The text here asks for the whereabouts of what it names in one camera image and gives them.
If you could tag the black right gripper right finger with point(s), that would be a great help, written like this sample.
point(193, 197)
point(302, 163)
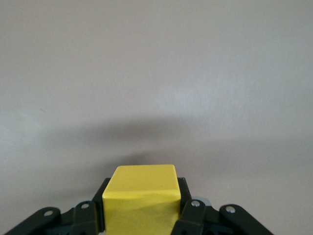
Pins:
point(195, 215)

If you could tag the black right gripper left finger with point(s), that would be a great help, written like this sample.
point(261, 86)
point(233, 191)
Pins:
point(83, 218)

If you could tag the yellow wooden block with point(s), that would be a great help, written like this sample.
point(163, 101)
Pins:
point(141, 195)

